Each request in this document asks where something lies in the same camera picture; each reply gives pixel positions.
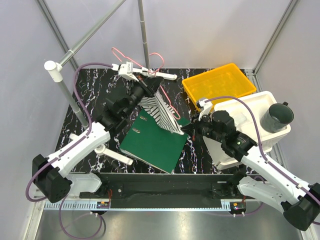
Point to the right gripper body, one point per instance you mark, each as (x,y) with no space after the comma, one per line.
(205,128)

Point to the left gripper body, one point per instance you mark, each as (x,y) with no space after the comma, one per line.
(139,90)

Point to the striped black white tank top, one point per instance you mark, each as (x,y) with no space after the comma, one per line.
(161,112)

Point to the pink wire hanger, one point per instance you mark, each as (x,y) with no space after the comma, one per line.
(176,115)

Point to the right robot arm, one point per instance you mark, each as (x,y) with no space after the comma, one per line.
(296,199)

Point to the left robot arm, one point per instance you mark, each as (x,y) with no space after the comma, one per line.
(51,174)

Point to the white foam box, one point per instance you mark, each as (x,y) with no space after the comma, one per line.
(258,103)

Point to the yellow plastic tray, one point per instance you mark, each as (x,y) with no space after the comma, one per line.
(226,80)

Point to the dark green mug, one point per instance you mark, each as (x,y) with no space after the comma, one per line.
(277,116)

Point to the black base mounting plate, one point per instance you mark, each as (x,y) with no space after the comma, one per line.
(142,191)

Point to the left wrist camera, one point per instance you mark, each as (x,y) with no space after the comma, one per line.
(127,71)

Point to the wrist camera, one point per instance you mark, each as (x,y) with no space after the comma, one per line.
(127,71)
(205,107)

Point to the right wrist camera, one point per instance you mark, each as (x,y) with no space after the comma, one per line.
(205,107)

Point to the green ring binder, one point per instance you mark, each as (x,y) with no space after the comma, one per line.
(153,145)

